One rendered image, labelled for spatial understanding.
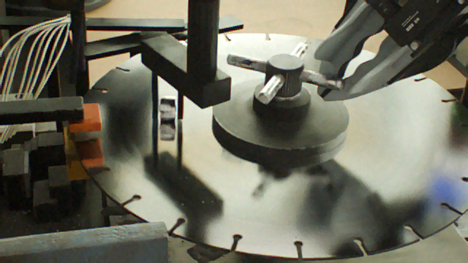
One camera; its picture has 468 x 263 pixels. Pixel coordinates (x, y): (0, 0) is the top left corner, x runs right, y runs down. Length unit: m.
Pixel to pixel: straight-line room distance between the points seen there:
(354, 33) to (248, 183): 0.14
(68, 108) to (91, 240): 0.17
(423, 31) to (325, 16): 0.81
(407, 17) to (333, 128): 0.13
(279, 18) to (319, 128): 0.71
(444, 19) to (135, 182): 0.24
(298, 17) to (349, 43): 0.73
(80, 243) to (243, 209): 0.14
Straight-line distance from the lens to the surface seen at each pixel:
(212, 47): 0.52
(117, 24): 0.81
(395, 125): 0.62
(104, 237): 0.41
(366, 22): 0.56
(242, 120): 0.58
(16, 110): 0.56
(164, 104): 0.59
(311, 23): 1.27
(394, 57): 0.54
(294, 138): 0.57
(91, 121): 0.56
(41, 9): 1.24
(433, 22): 0.50
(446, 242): 0.67
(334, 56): 0.57
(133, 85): 0.65
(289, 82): 0.57
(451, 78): 1.16
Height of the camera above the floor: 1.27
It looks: 32 degrees down
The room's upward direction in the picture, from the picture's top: 4 degrees clockwise
